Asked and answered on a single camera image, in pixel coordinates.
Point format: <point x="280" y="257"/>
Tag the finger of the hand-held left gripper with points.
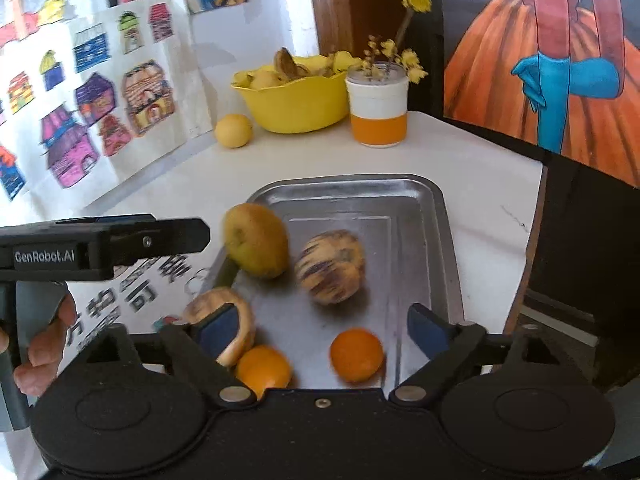
<point x="125" y="219"/>
<point x="170" y="237"/>

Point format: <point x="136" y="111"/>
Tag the yellow fruit piece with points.
<point x="266" y="79"/>

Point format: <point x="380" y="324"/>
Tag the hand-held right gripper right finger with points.
<point x="425" y="331"/>

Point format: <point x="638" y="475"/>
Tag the pale striped pepino melon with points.
<point x="210" y="301"/>

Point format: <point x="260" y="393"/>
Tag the yellow lemon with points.
<point x="233" y="131"/>

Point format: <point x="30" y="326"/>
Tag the white and orange cup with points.
<point x="377" y="105"/>

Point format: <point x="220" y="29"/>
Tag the wooden door frame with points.
<point x="340" y="5"/>

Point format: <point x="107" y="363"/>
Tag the brown fruit peel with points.
<point x="290" y="65"/>

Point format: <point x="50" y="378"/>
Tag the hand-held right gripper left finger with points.
<point x="220" y="329"/>

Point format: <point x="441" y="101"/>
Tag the metal baking tray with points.
<point x="400" y="240"/>

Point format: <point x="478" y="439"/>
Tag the large golden orange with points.
<point x="262" y="367"/>

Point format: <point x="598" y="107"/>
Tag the purple striped pepino melon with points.
<point x="330" y="266"/>

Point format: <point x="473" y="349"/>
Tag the small tangerine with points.
<point x="357" y="356"/>

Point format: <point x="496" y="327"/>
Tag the person's left hand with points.
<point x="47" y="347"/>

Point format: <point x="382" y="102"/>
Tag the fan figure drawing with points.
<point x="30" y="10"/>

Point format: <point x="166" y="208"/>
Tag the coloured houses drawing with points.
<point x="150" y="85"/>

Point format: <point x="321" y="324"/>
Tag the orange dress figure poster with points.
<point x="500" y="70"/>

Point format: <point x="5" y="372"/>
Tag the yellow speckled pear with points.
<point x="256" y="241"/>

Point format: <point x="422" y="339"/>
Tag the yellow plastic bowl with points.
<point x="295" y="105"/>

